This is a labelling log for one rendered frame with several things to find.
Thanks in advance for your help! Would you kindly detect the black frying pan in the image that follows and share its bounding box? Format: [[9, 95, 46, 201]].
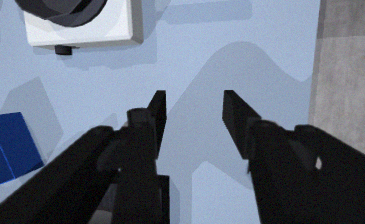
[[14, 0, 92, 20]]

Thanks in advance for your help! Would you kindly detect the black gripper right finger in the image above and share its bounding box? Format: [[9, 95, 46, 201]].
[[222, 90, 365, 224]]

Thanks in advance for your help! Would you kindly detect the blue open rectangular bin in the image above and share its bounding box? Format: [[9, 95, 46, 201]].
[[0, 112, 44, 185]]

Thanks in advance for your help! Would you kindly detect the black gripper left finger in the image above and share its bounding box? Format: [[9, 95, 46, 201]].
[[0, 90, 167, 224]]

